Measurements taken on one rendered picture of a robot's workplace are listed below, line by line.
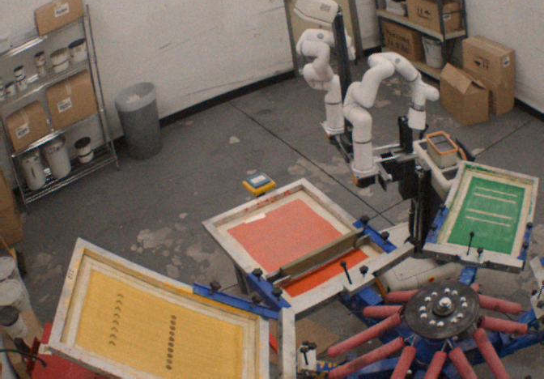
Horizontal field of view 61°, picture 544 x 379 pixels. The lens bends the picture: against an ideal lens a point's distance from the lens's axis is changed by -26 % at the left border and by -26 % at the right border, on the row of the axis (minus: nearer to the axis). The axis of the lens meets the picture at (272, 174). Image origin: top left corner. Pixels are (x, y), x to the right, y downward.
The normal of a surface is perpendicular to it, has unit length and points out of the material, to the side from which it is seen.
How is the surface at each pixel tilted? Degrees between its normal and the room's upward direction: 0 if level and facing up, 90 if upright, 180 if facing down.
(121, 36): 90
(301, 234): 0
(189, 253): 0
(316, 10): 90
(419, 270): 0
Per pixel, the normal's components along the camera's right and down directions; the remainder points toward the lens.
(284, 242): -0.13, -0.83
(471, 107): 0.28, 0.49
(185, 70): 0.50, 0.42
